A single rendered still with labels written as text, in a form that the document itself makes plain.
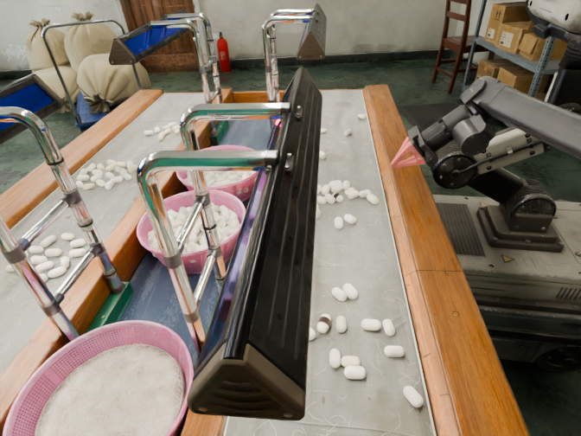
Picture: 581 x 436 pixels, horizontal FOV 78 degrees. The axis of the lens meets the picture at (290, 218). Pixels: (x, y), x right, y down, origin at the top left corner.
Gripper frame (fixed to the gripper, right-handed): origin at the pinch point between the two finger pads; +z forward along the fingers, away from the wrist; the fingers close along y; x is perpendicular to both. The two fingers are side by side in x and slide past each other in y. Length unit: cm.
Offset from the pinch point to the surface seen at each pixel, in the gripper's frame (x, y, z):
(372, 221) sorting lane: 4.4, 10.0, 11.1
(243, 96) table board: -29, -93, 54
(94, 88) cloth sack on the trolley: -112, -221, 201
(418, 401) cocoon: 5, 55, 8
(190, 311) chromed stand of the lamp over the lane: -25, 49, 27
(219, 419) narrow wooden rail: -15, 60, 29
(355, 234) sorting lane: 1.6, 15.2, 14.3
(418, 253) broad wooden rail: 7.9, 24.0, 3.2
